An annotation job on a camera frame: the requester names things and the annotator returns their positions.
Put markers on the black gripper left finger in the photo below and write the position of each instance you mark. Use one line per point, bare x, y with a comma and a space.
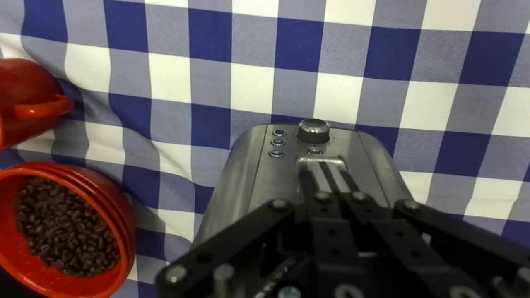
317, 220

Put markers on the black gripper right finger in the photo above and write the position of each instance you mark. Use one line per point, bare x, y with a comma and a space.
387, 232

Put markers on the silver toaster lever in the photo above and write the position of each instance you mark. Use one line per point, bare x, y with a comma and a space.
324, 160

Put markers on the round toaster knob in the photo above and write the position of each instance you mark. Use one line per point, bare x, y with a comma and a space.
314, 129

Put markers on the blue white checkered tablecloth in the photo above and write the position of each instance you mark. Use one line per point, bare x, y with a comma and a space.
342, 66

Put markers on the red cup holding beans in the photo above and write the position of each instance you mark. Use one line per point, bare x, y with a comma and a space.
118, 220

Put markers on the brown coffee beans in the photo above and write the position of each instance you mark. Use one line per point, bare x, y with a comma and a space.
64, 228

